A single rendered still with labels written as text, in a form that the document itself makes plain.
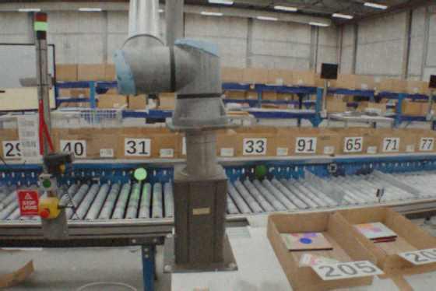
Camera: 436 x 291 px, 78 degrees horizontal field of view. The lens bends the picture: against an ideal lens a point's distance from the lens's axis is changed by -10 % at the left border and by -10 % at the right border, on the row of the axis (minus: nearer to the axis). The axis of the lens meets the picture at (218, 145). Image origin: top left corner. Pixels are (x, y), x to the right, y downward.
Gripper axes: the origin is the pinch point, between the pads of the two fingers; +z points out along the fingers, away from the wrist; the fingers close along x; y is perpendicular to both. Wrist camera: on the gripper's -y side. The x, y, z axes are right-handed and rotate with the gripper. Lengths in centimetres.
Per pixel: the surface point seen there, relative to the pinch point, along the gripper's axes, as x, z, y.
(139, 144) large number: -8.3, 19.7, -4.5
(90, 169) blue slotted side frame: -11, 35, -36
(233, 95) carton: 860, 26, 272
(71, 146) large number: -8, 21, -48
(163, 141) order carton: -8.1, 17.7, 10.3
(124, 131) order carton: 20.6, 16.2, -17.5
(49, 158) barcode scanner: -74, 11, -37
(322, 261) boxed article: -117, 38, 63
